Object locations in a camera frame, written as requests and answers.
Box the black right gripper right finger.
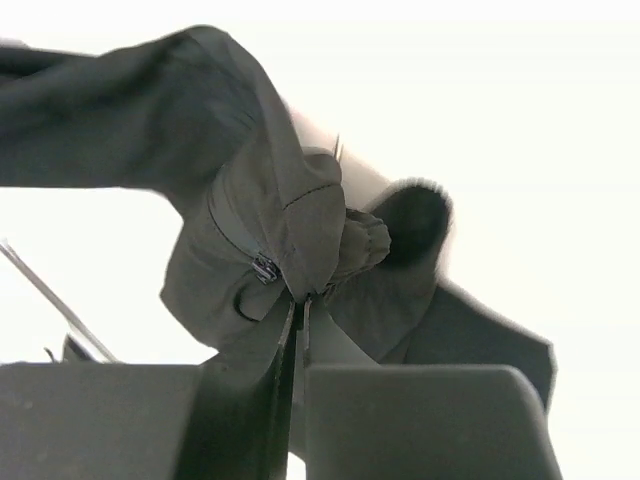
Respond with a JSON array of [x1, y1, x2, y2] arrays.
[[303, 299, 562, 480]]

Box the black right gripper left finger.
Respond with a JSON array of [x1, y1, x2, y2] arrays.
[[1, 300, 295, 479]]

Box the black shorts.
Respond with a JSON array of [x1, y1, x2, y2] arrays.
[[1, 26, 555, 403]]

